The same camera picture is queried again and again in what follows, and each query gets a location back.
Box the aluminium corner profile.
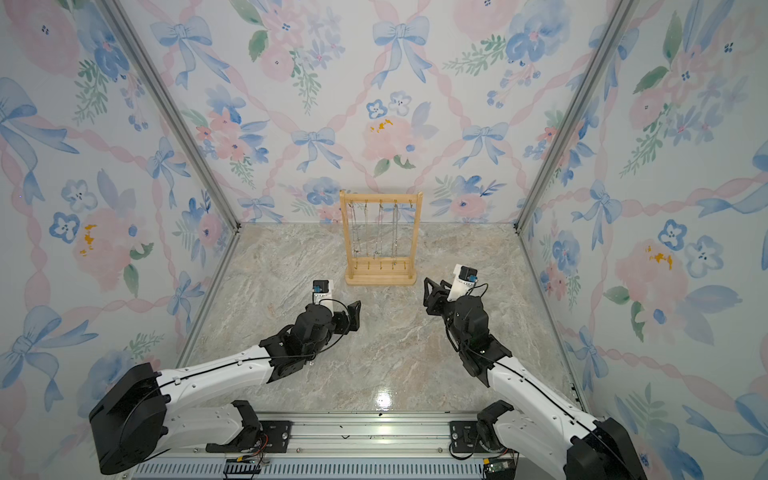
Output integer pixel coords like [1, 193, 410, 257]
[515, 0, 636, 235]
[96, 0, 241, 232]

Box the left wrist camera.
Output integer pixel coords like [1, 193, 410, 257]
[312, 279, 334, 311]

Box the right aluminium corner profile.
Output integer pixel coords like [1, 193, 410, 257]
[515, 0, 636, 235]

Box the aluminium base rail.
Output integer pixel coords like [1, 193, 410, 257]
[104, 412, 554, 479]

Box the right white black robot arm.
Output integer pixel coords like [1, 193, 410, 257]
[423, 278, 646, 479]

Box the left aluminium corner profile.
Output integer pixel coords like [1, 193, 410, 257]
[96, 0, 241, 232]

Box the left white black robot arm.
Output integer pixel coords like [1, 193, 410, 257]
[89, 298, 362, 475]

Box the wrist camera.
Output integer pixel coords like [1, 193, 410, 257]
[448, 264, 478, 302]
[312, 279, 334, 311]

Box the green circuit board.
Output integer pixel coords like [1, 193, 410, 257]
[482, 459, 517, 480]

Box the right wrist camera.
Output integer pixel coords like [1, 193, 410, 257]
[448, 264, 478, 302]

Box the wooden jewelry display stand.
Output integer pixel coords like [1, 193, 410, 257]
[340, 191, 423, 286]

